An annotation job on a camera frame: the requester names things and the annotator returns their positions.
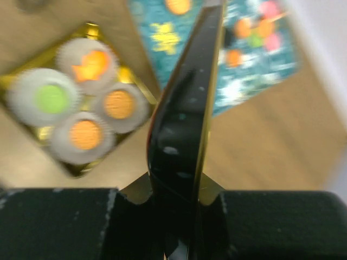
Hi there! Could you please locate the orange round cookie middle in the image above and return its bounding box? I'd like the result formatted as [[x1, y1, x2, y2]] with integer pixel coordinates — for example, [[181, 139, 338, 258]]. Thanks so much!
[[234, 18, 252, 38]]

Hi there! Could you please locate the orange round cookie top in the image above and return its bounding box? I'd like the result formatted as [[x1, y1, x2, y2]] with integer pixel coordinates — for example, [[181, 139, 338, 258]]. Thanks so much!
[[256, 19, 275, 38]]

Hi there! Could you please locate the blue floral serving tray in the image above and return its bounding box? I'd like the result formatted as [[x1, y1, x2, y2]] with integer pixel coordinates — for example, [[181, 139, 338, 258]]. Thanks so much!
[[128, 0, 297, 115]]

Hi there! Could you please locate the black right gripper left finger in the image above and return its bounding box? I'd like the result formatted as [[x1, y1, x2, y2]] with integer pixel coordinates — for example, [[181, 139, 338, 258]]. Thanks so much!
[[1, 188, 152, 259]]

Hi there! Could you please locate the gold tin lid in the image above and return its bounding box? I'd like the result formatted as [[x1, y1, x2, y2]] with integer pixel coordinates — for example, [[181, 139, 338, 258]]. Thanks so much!
[[105, 1, 224, 259]]

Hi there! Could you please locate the orange round cookie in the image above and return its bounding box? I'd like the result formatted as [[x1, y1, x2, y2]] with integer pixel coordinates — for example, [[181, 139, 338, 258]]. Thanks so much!
[[234, 18, 252, 38], [256, 19, 275, 38]]

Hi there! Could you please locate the gold cookie tin box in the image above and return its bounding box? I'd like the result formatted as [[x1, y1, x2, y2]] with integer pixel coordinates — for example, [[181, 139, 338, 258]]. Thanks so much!
[[1, 22, 157, 178]]

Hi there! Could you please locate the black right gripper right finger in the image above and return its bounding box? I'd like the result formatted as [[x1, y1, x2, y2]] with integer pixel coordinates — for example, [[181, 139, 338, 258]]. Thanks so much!
[[203, 191, 346, 259]]

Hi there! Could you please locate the tan embossed sandwich biscuit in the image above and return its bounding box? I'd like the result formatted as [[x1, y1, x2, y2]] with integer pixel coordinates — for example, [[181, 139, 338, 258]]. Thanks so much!
[[103, 90, 136, 119]]

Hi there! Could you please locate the green sandwich cookie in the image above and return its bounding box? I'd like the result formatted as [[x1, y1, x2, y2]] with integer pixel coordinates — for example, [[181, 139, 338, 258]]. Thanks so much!
[[35, 84, 70, 114]]

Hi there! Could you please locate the orange swirl cookie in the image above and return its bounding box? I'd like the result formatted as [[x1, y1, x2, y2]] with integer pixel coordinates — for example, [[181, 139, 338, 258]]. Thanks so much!
[[226, 49, 242, 67]]

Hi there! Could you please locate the white paper cupcake liner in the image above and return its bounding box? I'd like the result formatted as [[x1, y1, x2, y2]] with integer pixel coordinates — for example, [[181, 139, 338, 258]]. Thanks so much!
[[48, 111, 116, 165], [56, 38, 119, 95], [91, 82, 150, 134], [5, 68, 82, 127]]

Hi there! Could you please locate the tan round biscuit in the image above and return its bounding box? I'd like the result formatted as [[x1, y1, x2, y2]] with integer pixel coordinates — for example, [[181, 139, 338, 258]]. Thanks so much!
[[165, 0, 192, 15], [69, 120, 102, 150]]

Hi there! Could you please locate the pink round cookie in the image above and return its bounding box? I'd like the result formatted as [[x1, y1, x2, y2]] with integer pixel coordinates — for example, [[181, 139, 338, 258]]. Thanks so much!
[[259, 1, 281, 19], [264, 32, 281, 51]]

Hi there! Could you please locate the green round cookie upper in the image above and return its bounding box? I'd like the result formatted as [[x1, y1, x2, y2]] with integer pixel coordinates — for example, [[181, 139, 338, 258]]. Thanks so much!
[[247, 33, 264, 48]]

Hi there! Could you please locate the pink round cookie right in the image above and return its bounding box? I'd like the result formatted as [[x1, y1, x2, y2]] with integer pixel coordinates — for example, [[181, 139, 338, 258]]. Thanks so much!
[[264, 32, 281, 51]]

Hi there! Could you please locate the orange fish shaped cookie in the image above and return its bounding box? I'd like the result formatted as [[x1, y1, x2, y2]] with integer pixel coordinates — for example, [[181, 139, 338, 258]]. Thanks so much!
[[72, 50, 110, 82]]

